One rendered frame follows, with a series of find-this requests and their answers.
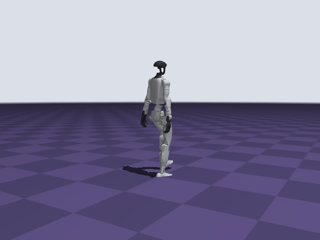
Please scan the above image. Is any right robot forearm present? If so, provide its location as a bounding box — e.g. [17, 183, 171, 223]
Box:
[164, 97, 172, 120]

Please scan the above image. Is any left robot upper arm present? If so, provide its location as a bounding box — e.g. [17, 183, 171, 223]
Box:
[146, 78, 151, 101]

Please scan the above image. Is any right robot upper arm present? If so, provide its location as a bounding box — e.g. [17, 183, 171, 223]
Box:
[161, 79, 170, 104]

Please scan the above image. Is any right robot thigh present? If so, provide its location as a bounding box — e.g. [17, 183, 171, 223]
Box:
[158, 115, 172, 151]

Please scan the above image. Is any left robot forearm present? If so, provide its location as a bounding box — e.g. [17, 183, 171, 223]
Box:
[142, 97, 150, 115]

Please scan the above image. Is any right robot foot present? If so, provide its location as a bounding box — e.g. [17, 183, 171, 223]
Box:
[156, 172, 172, 177]

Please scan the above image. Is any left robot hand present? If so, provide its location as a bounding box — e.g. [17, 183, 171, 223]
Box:
[141, 110, 148, 128]

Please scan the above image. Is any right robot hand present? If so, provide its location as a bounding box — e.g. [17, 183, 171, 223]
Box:
[163, 116, 172, 134]

